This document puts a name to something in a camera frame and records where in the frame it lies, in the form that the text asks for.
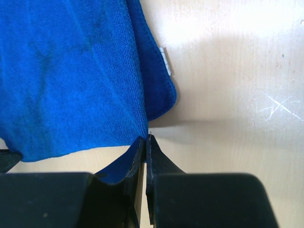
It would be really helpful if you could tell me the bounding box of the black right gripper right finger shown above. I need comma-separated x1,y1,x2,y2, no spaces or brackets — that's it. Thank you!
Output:
144,134,188,193

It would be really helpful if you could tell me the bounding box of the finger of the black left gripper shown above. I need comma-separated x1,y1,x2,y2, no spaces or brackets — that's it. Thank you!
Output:
0,149,23,173

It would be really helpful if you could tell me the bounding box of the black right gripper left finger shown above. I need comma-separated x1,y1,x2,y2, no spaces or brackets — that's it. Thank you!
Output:
95,136,145,193

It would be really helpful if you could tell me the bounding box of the blue towel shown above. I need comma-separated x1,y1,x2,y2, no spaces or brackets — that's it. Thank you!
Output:
0,0,177,162

